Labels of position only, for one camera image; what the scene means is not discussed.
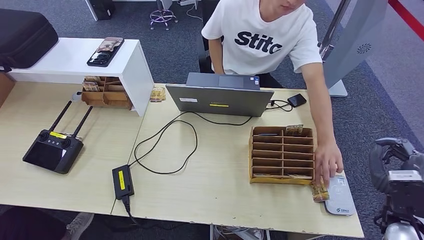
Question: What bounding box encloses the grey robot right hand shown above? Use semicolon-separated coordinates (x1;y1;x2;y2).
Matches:
368;136;424;174

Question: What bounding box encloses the grey shoe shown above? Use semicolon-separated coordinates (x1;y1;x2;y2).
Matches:
64;211;95;240

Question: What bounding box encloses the red barrier belt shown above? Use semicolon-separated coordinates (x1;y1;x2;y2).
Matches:
386;0;424;43

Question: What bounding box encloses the black cabinet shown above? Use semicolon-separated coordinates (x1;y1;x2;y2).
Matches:
85;0;117;22

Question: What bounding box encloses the black drive cable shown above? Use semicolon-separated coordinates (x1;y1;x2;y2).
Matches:
264;99;294;113

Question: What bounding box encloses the small wooden compartment box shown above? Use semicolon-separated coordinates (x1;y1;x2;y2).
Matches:
81;76;134;111

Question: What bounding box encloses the black mains cable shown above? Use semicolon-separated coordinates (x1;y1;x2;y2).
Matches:
121;194;142;226

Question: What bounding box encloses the white cable bundle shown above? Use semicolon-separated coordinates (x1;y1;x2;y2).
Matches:
211;225;266;240

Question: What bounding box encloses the black power adapter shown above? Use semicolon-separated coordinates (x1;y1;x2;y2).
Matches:
111;164;136;200

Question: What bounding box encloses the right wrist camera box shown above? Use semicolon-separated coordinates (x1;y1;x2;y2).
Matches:
386;169;424;220

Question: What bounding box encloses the grey card reader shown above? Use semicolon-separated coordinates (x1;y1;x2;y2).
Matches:
322;174;358;217

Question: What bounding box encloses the chrome stanchion post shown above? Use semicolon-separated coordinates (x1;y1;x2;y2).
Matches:
317;0;352;62

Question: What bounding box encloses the black smartphone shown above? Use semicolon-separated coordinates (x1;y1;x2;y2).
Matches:
86;37;126;68

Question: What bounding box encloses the white desk shelf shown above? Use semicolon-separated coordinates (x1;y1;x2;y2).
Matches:
6;37;156;117

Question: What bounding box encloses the black external drive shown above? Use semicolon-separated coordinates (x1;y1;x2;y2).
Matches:
286;93;308;108

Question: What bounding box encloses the stack of patterned cards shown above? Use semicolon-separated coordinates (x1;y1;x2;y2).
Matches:
149;86;167;103

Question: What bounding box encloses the person's left hand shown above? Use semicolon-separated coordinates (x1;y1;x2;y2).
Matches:
313;142;344;189

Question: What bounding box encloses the wooden slotted card organizer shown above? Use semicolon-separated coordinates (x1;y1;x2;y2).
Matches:
248;125;315;186

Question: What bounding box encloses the chrome stool base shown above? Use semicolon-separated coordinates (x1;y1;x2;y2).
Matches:
149;0;179;32

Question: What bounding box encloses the person's leg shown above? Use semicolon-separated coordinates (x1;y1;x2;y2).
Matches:
0;206;69;240

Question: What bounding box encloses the grey kiosk stand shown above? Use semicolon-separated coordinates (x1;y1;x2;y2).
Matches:
321;0;388;98

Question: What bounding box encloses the person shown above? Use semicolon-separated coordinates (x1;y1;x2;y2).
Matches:
198;0;344;189

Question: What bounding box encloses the grey laptop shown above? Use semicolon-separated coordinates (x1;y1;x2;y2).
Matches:
165;72;275;118

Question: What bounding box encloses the black laptop power cable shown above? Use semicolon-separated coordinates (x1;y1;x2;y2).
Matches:
128;111;254;175

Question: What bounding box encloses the black carrying case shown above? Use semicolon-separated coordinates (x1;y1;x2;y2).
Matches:
0;8;60;73

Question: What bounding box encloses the hotel room key card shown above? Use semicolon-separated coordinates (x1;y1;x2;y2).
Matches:
285;124;304;137

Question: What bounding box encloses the black remote controller with antennas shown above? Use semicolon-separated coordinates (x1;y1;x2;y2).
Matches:
22;100;94;175

